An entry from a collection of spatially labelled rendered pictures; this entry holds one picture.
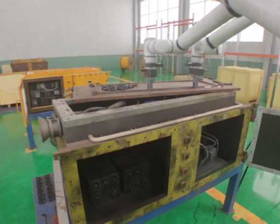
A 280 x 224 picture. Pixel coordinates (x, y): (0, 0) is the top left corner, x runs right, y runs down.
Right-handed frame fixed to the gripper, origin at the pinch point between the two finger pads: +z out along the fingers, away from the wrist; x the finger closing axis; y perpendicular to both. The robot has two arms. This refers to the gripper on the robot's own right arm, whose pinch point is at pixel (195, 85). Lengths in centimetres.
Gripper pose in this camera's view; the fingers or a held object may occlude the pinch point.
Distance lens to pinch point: 152.8
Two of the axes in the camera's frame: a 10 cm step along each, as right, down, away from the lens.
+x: -3.1, -3.0, 9.0
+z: 0.0, 9.5, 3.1
